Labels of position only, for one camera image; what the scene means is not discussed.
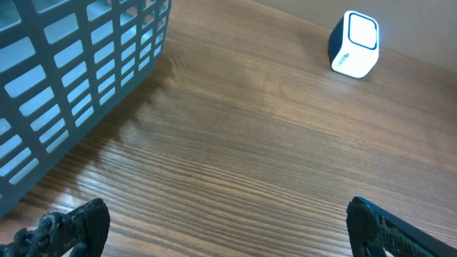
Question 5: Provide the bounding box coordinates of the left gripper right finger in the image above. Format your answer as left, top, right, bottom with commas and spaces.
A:
346, 196, 456, 257

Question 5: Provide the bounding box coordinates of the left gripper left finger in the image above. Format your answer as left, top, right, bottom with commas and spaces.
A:
1, 198, 110, 257

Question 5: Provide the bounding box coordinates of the grey plastic mesh basket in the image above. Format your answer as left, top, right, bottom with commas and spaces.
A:
1, 0, 172, 214

